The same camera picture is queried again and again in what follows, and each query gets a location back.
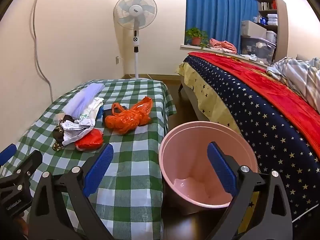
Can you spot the green white checkered tablecloth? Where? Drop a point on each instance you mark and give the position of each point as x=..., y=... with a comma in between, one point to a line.
x=130, y=155

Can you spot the red blanket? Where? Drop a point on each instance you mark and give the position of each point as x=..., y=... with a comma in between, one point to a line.
x=275, y=90

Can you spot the red plastic bag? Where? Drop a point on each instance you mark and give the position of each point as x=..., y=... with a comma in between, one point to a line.
x=90, y=141

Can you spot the stack of white boxes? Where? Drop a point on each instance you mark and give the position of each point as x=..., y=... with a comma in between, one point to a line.
x=272, y=19

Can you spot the navy star blanket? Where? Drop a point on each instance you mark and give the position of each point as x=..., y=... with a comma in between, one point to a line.
x=262, y=120

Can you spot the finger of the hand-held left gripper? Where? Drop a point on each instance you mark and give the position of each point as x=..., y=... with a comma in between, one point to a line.
x=7, y=152
x=27, y=163

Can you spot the striped duvet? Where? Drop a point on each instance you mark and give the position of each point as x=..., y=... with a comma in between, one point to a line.
x=300, y=75

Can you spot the pink cloth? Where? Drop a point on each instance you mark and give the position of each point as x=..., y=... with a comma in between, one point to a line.
x=222, y=44

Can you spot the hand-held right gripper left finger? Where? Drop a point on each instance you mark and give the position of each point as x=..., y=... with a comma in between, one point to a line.
x=100, y=167

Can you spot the white standing fan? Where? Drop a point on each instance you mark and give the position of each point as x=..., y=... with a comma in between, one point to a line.
x=135, y=10

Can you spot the yellow star bed sheet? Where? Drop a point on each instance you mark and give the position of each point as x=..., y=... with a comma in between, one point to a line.
x=200, y=85

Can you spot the red book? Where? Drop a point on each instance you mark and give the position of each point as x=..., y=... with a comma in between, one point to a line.
x=273, y=4

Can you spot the black cloth piece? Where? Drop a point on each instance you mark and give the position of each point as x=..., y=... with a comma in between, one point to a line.
x=109, y=113

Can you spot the white cloth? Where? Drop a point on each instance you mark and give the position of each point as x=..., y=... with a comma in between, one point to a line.
x=252, y=58

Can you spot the pink plastic bucket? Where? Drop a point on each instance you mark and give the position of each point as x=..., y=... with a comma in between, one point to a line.
x=190, y=140

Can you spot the blue white box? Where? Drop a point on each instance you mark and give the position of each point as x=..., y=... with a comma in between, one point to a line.
x=261, y=20

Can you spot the orange plastic bag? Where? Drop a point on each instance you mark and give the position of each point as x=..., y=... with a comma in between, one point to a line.
x=125, y=121

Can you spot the potted green plant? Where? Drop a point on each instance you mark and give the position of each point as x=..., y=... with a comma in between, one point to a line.
x=196, y=40

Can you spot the wooden bookshelf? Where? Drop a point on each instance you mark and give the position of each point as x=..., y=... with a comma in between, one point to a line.
x=273, y=27

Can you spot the white paper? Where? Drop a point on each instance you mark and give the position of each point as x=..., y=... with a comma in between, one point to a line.
x=72, y=135

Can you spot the white wall socket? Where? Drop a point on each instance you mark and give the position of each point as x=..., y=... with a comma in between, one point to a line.
x=117, y=60

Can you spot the dark translucent storage bin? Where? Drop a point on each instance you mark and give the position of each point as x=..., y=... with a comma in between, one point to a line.
x=257, y=48

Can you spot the blue curtain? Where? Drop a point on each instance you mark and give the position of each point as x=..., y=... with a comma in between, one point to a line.
x=220, y=10

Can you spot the white crumpled tissue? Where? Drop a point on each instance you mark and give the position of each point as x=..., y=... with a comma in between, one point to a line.
x=91, y=110

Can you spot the dark patterned wrapper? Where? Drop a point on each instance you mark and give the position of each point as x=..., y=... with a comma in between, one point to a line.
x=58, y=133

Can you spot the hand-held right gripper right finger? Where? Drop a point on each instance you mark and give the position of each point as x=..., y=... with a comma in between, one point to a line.
x=220, y=170

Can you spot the purple foam net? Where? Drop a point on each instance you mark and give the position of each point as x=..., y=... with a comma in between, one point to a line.
x=80, y=100

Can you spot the row of books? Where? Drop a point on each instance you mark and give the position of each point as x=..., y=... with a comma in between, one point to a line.
x=264, y=5

